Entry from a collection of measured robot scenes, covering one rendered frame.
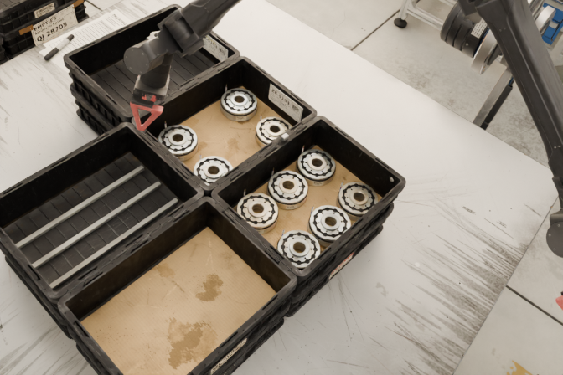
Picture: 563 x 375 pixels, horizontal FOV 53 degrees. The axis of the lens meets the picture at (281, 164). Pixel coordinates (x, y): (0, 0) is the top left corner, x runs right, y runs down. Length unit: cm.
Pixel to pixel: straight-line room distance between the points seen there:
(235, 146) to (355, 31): 193
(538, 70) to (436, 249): 81
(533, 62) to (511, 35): 5
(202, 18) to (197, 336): 66
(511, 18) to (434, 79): 231
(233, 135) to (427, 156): 63
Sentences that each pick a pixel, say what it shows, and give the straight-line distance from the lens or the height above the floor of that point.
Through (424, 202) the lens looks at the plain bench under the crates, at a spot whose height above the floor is 70.
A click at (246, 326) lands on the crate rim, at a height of 93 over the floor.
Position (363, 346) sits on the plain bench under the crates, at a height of 70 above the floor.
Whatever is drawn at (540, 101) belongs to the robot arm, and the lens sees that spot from 97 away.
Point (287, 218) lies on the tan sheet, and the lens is 143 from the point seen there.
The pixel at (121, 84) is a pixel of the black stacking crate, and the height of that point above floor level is 83.
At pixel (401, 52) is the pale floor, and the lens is 333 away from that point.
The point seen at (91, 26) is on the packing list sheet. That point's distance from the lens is 213.
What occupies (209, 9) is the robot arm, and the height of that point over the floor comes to 135.
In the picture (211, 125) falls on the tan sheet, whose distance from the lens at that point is 160.
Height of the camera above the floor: 202
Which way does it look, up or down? 51 degrees down
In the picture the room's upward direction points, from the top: 11 degrees clockwise
